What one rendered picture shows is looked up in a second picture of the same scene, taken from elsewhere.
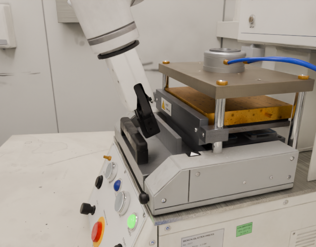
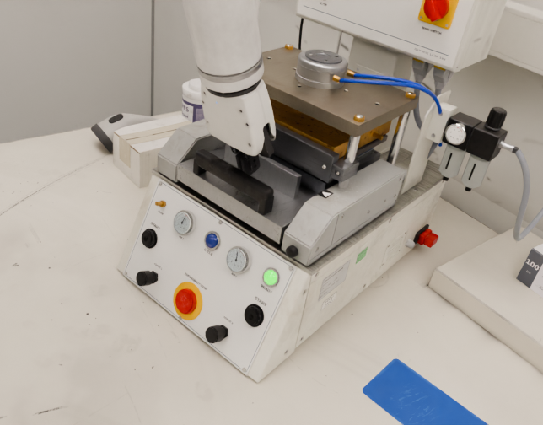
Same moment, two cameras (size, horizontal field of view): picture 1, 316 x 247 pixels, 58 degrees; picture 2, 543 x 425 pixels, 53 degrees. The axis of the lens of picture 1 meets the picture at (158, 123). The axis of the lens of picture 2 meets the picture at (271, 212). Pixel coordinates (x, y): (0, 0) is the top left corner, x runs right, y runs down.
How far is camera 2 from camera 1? 0.47 m
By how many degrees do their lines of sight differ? 36
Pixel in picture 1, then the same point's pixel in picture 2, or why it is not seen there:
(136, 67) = (266, 104)
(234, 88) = (369, 123)
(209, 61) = (312, 74)
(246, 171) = (371, 201)
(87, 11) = (227, 46)
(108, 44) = (243, 83)
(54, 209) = (77, 291)
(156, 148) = not seen: hidden behind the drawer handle
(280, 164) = (392, 186)
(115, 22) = (255, 56)
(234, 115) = not seen: hidden behind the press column
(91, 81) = not seen: outside the picture
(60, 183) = (43, 251)
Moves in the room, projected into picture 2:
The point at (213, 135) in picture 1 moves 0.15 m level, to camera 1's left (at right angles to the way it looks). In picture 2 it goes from (348, 172) to (260, 191)
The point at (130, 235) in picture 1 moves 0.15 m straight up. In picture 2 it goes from (270, 293) to (285, 207)
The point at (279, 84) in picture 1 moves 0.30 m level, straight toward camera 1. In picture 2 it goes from (397, 109) to (489, 228)
